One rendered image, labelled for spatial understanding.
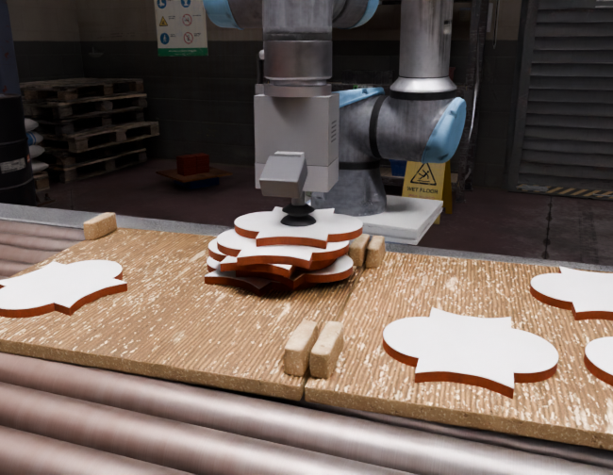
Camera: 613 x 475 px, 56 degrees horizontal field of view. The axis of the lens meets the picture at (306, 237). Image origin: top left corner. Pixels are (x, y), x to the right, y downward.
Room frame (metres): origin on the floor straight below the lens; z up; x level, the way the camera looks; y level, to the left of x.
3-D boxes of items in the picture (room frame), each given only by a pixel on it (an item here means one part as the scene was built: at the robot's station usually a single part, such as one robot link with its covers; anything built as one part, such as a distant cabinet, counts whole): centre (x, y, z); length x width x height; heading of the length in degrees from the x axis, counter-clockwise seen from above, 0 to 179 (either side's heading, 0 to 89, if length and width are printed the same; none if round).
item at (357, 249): (0.72, -0.07, 0.95); 0.06 x 0.02 x 0.03; 164
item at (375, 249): (0.71, -0.09, 0.95); 0.06 x 0.02 x 0.03; 164
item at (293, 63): (0.67, 0.01, 1.19); 0.08 x 0.08 x 0.05
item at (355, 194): (1.12, -0.08, 0.95); 0.15 x 0.15 x 0.10
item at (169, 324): (0.64, 0.15, 0.93); 0.41 x 0.35 x 0.02; 74
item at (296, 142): (0.65, 0.02, 1.11); 0.12 x 0.09 x 0.16; 166
